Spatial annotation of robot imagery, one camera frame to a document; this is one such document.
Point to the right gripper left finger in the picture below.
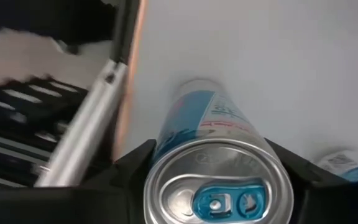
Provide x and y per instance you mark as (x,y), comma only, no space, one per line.
(57,205)

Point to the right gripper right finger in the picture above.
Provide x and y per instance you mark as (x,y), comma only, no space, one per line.
(337,202)

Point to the blue silver Red Bull can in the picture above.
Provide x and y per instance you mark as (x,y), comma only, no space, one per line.
(216,174)
(353,169)

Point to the black slatted equipment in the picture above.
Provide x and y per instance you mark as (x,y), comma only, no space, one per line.
(17,124)

